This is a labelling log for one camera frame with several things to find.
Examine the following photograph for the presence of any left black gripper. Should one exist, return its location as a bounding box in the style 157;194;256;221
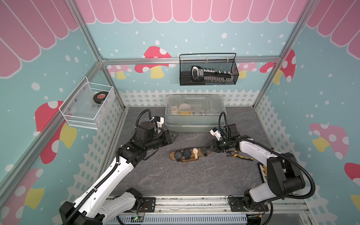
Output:
145;129;179;151

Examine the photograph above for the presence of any wooden watch stand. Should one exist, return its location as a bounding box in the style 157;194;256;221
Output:
169;148;211;163

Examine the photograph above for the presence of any black rugged sport watch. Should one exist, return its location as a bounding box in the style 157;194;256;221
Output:
174;150;183;162

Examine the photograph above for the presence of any large black digital watch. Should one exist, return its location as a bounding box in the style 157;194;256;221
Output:
183;149;192;160

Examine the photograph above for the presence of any beige strap watch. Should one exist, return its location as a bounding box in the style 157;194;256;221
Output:
192;148;198;159

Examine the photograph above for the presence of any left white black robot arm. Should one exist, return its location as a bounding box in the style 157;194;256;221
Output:
59;109;176;225

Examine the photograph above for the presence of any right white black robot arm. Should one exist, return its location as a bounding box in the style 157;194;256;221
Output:
200;123;316;211

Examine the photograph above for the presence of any clear plastic storage box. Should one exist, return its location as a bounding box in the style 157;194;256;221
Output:
165;94;226;132

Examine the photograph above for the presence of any black tape roll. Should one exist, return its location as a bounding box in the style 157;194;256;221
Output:
93;91;109;104

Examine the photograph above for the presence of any green circuit board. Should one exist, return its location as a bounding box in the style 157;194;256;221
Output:
130;215;144;223

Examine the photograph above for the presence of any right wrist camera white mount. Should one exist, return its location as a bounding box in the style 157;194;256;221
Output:
210;127;222;141

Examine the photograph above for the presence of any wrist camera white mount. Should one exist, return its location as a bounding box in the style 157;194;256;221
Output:
151;116;165;128
210;127;222;141

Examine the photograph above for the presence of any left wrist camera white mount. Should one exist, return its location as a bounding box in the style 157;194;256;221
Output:
151;116;165;128

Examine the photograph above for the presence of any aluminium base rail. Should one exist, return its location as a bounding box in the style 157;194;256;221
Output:
103;194;310;225

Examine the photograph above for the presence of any black wire mesh basket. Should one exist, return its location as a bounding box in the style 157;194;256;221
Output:
179;53;239;86

